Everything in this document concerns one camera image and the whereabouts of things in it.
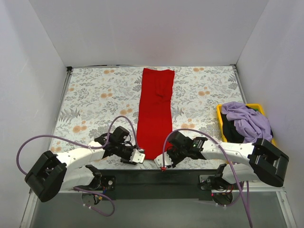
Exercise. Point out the red t shirt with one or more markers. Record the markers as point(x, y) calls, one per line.
point(154, 119)

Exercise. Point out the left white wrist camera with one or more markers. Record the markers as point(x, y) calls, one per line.
point(137, 156)

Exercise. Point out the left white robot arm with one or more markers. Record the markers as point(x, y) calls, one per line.
point(52, 172)

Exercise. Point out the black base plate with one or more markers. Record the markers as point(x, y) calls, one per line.
point(149, 192)

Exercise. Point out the floral table mat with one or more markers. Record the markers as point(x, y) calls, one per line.
point(98, 100)

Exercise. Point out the lilac t shirt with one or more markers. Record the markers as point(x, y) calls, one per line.
point(243, 124)

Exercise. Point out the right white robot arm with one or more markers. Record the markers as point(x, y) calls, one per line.
point(260, 160)

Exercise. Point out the yellow plastic bin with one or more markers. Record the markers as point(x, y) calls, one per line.
point(221, 121)

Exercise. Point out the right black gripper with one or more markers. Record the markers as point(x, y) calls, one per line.
point(171, 156)

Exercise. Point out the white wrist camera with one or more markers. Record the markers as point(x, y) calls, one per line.
point(163, 161)
point(137, 156)

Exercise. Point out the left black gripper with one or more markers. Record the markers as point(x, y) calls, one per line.
point(129, 154)

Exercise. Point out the aluminium frame rail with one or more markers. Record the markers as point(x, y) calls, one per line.
point(273, 190)

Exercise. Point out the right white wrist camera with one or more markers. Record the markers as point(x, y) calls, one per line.
point(163, 161)

